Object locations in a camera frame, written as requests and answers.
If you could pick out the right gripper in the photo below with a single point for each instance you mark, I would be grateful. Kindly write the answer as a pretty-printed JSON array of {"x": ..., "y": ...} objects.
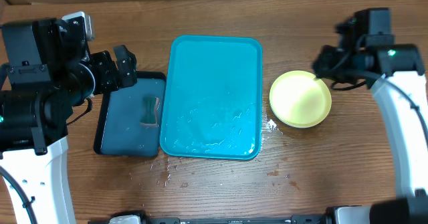
[{"x": 324, "y": 65}]

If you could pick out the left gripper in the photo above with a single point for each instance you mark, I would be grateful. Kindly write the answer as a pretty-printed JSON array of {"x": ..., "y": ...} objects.
[{"x": 111, "y": 80}]

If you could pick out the yellow-green plate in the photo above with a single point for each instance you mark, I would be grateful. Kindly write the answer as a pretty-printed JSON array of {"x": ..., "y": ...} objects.
[{"x": 299, "y": 99}]

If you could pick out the orange green scrub sponge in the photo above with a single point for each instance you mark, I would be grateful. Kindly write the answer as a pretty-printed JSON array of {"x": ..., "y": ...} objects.
[{"x": 150, "y": 106}]

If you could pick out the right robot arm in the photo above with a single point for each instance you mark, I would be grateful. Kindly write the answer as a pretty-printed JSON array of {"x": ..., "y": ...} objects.
[{"x": 395, "y": 76}]

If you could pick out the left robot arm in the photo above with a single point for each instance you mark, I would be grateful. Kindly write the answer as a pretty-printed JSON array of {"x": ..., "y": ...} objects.
[{"x": 51, "y": 70}]

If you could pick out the black plastic tray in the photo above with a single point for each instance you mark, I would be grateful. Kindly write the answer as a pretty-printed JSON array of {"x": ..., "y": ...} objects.
[{"x": 119, "y": 131}]

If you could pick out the teal plastic tray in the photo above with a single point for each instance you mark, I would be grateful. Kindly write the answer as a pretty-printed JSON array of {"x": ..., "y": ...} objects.
[{"x": 213, "y": 98}]

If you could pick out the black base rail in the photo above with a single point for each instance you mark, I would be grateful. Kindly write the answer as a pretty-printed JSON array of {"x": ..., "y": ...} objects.
[{"x": 143, "y": 218}]

